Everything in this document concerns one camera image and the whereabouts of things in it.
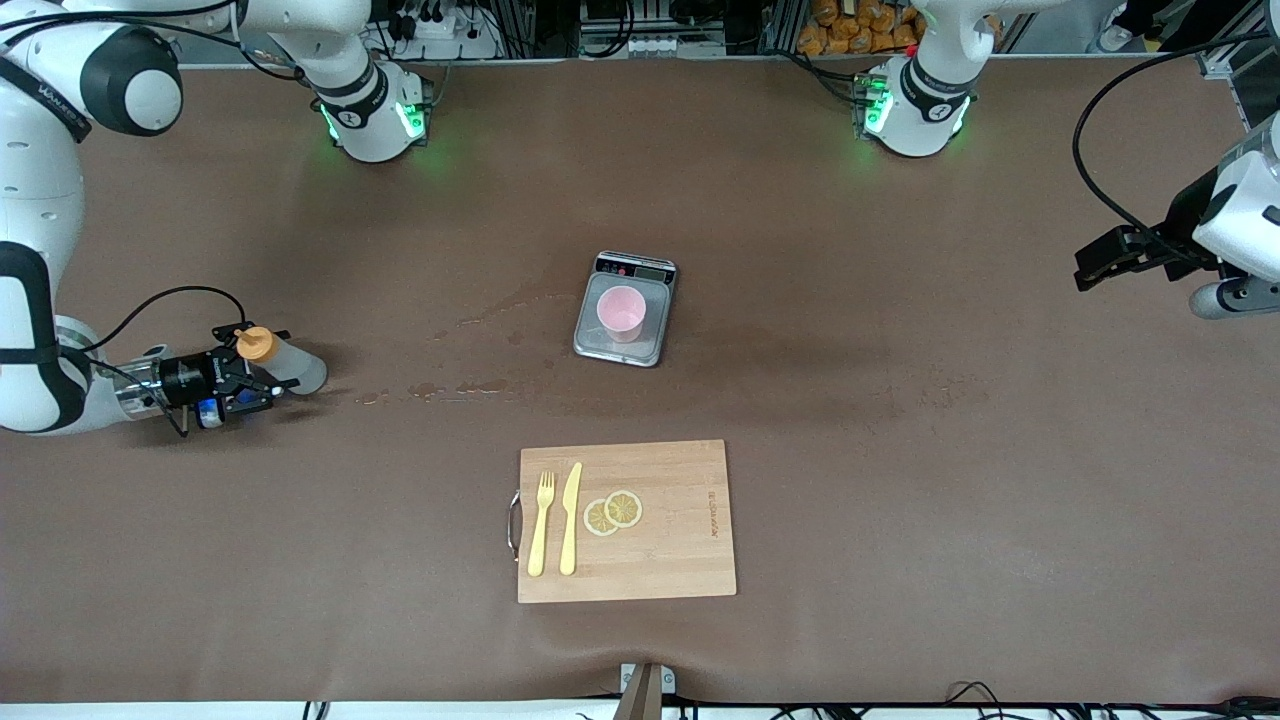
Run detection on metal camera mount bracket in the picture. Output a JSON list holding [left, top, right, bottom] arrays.
[[612, 662, 677, 720]]

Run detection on thick black cable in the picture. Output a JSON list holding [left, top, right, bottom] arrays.
[[1180, 695, 1280, 719]]

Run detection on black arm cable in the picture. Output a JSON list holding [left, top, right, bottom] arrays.
[[1072, 28, 1280, 263], [0, 0, 306, 437]]

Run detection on brown table cover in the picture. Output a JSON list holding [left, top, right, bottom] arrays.
[[0, 55, 1280, 706]]

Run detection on white power strip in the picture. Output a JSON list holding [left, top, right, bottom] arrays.
[[385, 0, 501, 61], [590, 34, 691, 57]]

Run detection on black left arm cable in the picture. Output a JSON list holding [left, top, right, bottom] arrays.
[[1072, 28, 1280, 263]]

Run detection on wooden cutting board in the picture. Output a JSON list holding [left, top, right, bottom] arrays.
[[507, 439, 738, 605]]

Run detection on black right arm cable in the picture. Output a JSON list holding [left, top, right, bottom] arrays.
[[0, 0, 306, 437]]

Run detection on pink plastic cup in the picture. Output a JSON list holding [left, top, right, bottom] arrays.
[[596, 285, 647, 344]]

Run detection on yellow plastic knife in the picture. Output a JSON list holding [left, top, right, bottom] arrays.
[[559, 461, 583, 577]]

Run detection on yellow plastic fork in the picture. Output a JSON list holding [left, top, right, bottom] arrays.
[[527, 471, 556, 578]]

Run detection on aluminium frame profile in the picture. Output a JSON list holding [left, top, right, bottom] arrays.
[[1195, 40, 1280, 131]]

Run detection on pile of orange packets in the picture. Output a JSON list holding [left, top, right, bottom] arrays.
[[797, 0, 926, 57]]

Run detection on steel kitchen scale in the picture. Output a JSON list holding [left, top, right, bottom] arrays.
[[572, 250, 679, 369]]

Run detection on squeeze bottle orange cap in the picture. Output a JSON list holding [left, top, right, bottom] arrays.
[[235, 326, 328, 396]]

